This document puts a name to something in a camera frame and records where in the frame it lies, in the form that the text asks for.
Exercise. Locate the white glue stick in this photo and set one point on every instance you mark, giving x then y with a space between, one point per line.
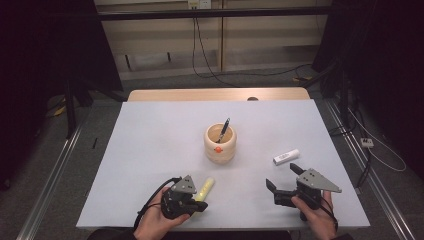
286 157

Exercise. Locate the white wall socket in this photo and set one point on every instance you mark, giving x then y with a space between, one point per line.
199 3

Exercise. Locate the black metal stand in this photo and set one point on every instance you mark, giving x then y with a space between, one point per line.
70 110
344 100

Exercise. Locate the person's left hand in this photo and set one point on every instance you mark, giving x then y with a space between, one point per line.
156 220

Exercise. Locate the yellow highlighter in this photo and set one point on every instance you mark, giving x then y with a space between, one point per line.
206 188

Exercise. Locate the wooden table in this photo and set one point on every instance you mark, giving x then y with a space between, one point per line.
200 94

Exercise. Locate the blue pen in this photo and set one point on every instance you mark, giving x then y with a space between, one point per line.
224 128

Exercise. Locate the black horizontal bar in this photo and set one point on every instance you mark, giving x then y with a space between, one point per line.
213 13

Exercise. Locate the aluminium floor rail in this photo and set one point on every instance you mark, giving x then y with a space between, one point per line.
50 183
370 173

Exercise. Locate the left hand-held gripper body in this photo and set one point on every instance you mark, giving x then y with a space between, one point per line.
181 186

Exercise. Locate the person's right hand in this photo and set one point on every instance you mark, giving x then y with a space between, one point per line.
315 216

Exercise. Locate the black curtain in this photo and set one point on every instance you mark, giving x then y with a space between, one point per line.
383 50
43 66

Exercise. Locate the white power strip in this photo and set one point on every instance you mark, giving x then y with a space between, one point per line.
367 142

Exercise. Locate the cream round pen holder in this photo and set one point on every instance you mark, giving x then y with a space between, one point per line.
220 146

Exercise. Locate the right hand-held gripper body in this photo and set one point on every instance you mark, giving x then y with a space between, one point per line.
313 181

